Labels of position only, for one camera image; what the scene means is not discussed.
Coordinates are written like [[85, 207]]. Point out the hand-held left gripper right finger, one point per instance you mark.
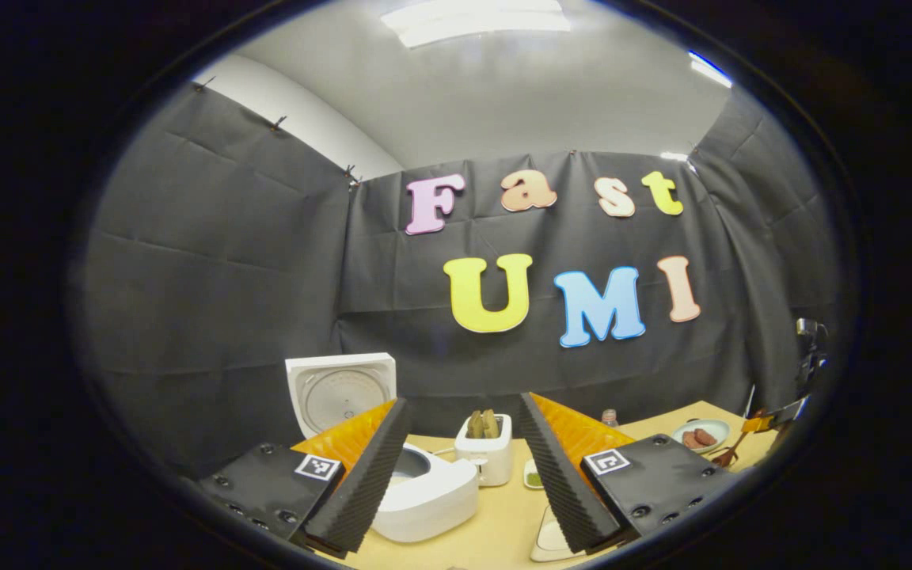
[[563, 483]]

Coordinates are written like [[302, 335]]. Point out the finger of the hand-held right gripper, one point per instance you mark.
[[760, 422]]

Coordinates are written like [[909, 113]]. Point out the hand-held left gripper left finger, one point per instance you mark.
[[361, 487]]

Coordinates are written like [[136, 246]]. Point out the brown wooden spoon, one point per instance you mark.
[[733, 450]]

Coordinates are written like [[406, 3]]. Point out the white rice cooker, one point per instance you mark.
[[432, 499]]

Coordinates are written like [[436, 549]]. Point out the thin white rod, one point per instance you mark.
[[750, 400]]

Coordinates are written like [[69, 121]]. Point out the light green plate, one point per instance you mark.
[[716, 429]]

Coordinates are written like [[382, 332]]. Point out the reddish brown meat slice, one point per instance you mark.
[[690, 438], [707, 436]]

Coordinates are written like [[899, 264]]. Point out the clear plastic container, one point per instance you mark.
[[545, 546]]

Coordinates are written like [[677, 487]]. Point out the white toaster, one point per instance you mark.
[[492, 459]]

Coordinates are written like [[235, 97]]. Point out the clear plastic water bottle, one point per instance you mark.
[[609, 418]]

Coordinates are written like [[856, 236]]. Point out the brown toast slice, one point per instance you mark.
[[476, 425], [492, 423]]

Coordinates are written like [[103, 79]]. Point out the black backdrop cloth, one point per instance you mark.
[[226, 277]]

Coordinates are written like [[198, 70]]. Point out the ceiling light panel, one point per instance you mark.
[[480, 22], [711, 70]]

